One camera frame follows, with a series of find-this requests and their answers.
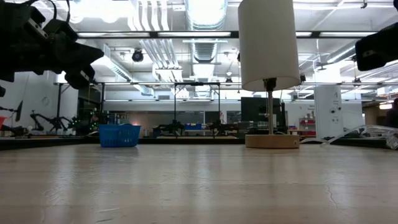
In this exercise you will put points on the red background shelf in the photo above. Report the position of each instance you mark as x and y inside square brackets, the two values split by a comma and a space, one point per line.
[308, 122]

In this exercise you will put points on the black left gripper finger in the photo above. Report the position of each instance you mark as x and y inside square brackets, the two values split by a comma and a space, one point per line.
[81, 77]
[77, 54]

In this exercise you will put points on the black monitor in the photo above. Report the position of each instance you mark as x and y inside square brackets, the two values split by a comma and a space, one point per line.
[255, 112]

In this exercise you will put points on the black background robot arm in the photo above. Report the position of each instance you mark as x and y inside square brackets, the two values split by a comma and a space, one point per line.
[49, 119]

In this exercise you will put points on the black ceiling spotlight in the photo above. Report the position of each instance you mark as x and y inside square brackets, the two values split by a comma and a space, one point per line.
[137, 56]

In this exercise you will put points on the blue background bin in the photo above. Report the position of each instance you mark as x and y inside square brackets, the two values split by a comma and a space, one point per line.
[193, 127]

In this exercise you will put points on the blue plastic basket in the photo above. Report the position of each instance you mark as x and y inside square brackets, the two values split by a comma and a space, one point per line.
[119, 135]

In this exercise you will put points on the clear plastic sheet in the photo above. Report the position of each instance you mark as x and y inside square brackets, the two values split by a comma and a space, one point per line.
[373, 130]

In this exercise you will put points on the white shade wooden base lamp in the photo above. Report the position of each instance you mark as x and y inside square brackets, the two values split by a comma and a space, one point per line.
[267, 46]

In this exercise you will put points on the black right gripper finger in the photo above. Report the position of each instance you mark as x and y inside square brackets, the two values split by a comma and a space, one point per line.
[379, 49]

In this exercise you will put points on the black table edge frame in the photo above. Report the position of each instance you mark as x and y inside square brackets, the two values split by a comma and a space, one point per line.
[46, 143]

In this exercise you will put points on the red background object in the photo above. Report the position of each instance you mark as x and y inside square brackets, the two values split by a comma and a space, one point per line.
[2, 122]

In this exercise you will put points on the white pillar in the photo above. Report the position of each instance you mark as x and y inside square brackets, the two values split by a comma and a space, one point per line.
[328, 112]

